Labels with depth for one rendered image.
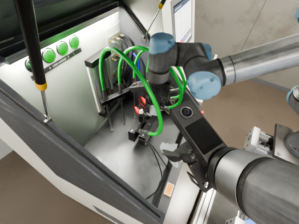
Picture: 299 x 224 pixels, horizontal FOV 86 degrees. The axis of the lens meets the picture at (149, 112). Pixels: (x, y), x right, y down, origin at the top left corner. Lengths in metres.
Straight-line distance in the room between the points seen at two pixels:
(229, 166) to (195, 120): 0.10
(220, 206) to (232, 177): 1.41
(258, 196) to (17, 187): 2.02
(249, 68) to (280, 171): 0.30
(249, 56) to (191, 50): 0.16
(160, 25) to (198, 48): 0.42
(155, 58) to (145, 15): 0.44
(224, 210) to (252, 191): 1.43
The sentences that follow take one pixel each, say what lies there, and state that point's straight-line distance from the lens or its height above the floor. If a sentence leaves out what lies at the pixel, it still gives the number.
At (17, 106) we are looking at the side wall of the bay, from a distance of 0.52.
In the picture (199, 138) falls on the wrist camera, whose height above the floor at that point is 1.44.
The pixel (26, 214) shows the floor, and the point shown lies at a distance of 1.95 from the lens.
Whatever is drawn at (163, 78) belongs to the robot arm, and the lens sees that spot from 0.56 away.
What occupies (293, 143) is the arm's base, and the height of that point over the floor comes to 1.08.
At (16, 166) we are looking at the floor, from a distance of 2.22.
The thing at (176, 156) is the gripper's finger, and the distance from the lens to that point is 0.32.
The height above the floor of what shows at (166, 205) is 0.95.
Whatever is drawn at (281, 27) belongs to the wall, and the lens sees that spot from 3.20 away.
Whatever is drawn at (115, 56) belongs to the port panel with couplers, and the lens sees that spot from 0.97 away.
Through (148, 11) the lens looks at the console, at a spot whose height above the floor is 1.42.
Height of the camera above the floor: 1.66
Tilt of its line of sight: 47 degrees down
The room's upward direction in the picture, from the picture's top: 4 degrees clockwise
